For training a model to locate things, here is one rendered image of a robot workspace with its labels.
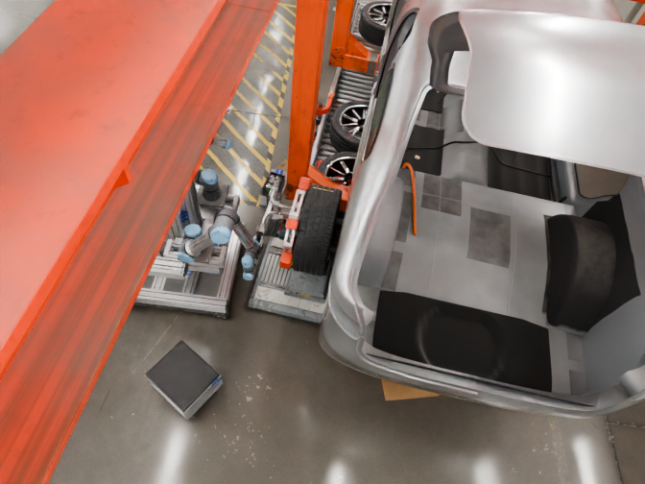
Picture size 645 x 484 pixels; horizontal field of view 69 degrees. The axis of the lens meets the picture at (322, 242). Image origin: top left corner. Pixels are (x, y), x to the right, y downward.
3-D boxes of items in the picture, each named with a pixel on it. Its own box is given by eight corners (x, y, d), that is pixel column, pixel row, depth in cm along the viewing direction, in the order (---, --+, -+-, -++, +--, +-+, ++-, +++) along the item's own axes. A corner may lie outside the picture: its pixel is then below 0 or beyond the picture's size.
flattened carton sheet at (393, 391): (450, 394, 376) (452, 393, 373) (384, 401, 368) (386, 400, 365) (441, 358, 392) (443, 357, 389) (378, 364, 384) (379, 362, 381)
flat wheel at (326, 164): (388, 220, 433) (394, 205, 413) (317, 222, 424) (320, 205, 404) (376, 167, 468) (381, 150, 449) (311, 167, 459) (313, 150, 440)
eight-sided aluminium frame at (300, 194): (289, 275, 356) (293, 234, 311) (281, 273, 356) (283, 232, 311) (305, 219, 386) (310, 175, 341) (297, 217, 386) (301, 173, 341)
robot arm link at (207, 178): (214, 193, 348) (212, 181, 337) (198, 187, 350) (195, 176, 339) (221, 182, 355) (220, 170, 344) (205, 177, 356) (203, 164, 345)
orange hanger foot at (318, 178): (362, 216, 401) (370, 191, 372) (302, 203, 402) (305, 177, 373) (365, 202, 410) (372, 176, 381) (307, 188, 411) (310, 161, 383)
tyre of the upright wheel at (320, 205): (327, 257, 390) (320, 291, 328) (300, 252, 390) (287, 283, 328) (345, 181, 368) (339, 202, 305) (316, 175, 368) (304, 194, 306)
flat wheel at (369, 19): (418, 41, 594) (424, 24, 575) (375, 53, 572) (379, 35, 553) (391, 13, 624) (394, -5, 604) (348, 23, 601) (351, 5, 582)
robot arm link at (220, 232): (194, 249, 323) (239, 221, 288) (187, 267, 315) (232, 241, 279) (179, 240, 317) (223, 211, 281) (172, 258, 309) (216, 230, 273)
